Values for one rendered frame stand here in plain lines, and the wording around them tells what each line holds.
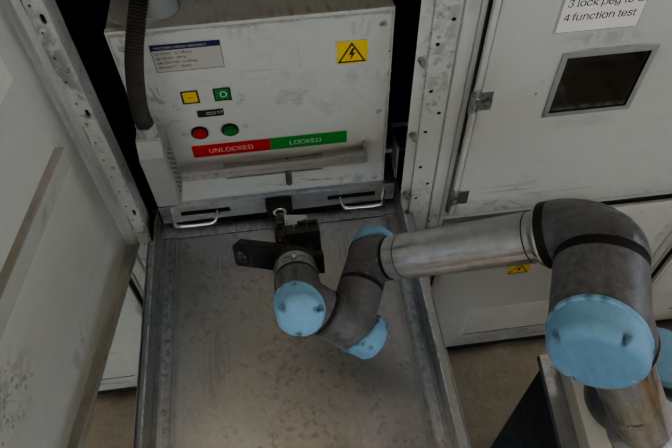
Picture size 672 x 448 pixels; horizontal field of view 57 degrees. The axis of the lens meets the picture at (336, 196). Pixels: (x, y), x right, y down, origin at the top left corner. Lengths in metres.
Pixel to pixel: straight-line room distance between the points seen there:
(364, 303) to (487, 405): 1.25
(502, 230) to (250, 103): 0.55
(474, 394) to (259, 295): 1.05
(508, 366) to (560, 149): 1.05
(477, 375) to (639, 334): 1.48
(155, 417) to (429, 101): 0.80
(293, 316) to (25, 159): 0.50
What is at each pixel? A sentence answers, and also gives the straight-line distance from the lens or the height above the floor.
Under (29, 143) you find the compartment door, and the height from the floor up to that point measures 1.30.
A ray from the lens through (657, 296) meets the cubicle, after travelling 2.24.
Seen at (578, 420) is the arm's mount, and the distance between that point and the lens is 1.39.
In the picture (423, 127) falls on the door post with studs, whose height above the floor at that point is 1.13.
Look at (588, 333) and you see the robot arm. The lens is 0.76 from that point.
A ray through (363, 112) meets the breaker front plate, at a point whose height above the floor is 1.15.
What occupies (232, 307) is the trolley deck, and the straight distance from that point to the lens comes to 1.36.
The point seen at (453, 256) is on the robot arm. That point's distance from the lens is 0.95.
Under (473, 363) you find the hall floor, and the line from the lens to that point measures 2.24.
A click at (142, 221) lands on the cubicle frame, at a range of 1.43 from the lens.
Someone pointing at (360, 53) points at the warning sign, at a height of 1.30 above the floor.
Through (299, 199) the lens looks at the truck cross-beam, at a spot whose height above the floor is 0.90.
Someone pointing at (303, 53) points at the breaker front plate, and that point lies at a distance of 1.14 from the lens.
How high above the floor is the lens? 2.03
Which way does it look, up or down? 52 degrees down
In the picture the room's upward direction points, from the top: 2 degrees counter-clockwise
